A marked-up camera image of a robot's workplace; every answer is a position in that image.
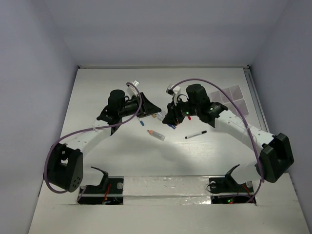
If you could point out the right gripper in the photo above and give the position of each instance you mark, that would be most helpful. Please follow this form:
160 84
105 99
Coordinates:
172 113

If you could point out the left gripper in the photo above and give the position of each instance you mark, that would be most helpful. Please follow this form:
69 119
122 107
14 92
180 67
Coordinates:
146 108

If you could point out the blue glue bottle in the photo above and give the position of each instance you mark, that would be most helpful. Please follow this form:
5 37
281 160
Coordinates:
172 126

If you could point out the clear tape roll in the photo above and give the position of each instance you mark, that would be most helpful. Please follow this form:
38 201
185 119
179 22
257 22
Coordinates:
161 115

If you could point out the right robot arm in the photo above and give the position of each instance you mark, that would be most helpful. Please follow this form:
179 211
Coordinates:
274 153

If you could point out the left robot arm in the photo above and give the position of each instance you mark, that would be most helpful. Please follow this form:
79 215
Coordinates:
64 166

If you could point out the blue cap white marker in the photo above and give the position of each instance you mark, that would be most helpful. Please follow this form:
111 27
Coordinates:
141 122

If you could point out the clear tube orange tip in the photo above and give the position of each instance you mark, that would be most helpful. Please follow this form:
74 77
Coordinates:
156 135

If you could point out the black marker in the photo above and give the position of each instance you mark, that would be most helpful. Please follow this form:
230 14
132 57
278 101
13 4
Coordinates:
195 134

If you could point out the white compartment organizer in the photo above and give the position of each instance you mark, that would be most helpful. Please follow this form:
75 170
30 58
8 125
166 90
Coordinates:
235 94

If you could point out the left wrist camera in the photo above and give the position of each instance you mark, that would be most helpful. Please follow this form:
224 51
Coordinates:
132 89

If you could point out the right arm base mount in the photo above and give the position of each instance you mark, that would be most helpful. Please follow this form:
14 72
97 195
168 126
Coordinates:
225 190

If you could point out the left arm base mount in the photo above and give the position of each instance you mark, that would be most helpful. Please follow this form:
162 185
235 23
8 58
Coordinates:
108 192

